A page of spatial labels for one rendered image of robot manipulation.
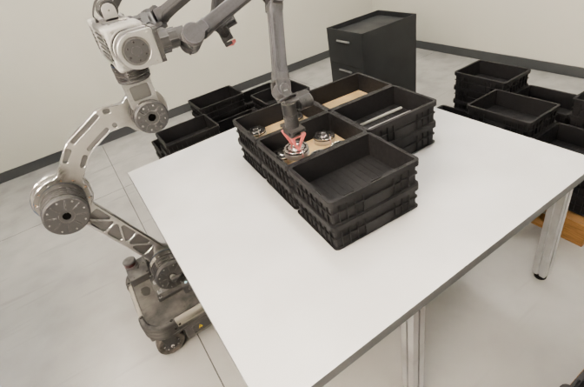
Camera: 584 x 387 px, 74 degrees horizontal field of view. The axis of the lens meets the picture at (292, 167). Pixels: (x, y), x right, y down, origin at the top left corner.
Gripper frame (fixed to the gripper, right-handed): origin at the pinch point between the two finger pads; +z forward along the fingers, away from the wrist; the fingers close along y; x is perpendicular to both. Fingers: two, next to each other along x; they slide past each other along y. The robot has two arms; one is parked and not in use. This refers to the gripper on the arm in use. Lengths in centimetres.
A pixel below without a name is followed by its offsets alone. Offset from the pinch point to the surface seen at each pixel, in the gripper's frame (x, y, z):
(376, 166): -25.0, -20.5, 11.4
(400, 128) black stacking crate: -48.0, -8.6, 7.5
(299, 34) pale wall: -186, 337, 62
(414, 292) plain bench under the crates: 0, -68, 23
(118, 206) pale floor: 88, 173, 101
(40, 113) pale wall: 127, 314, 53
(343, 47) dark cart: -124, 144, 23
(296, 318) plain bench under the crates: 34, -55, 23
